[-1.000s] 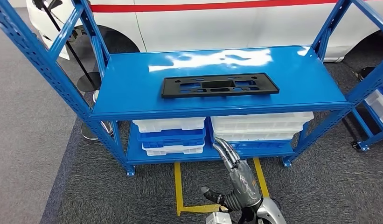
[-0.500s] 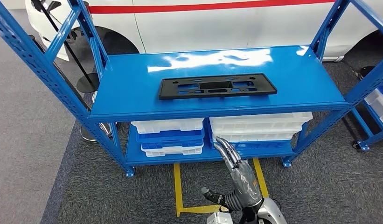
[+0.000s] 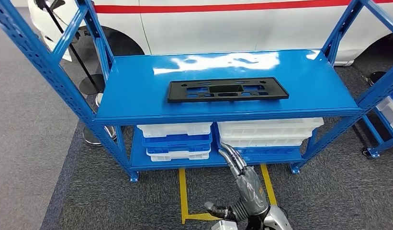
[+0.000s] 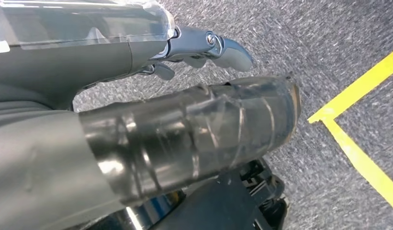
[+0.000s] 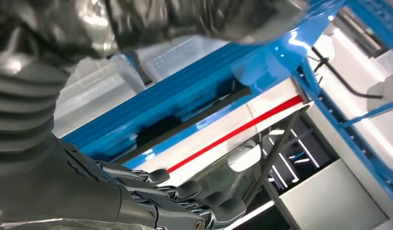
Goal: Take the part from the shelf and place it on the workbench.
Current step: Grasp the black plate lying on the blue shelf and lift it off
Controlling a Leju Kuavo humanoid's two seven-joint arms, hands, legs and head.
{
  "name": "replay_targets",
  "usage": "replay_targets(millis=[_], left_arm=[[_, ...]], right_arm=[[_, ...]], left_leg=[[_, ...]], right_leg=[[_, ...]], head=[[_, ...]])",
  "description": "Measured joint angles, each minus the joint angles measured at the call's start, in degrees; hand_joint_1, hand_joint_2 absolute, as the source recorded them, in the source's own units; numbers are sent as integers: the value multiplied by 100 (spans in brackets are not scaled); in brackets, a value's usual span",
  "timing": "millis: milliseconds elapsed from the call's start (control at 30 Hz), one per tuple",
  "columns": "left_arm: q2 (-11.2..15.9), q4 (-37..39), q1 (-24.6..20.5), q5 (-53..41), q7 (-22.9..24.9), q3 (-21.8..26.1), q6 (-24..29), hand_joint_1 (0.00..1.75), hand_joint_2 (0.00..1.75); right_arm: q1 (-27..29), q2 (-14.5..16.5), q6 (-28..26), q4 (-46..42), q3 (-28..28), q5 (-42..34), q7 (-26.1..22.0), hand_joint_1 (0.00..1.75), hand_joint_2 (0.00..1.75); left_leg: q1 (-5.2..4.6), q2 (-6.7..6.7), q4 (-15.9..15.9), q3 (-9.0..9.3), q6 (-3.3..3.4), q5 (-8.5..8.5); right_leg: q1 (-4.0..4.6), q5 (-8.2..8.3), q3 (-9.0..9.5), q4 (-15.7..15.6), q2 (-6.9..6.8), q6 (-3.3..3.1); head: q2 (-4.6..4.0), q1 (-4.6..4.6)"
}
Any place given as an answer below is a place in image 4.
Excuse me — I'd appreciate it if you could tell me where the black robot lower body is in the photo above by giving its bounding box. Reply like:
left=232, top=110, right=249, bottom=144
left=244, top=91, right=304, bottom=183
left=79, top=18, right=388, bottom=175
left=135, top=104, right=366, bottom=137
left=88, top=158, right=291, bottom=230

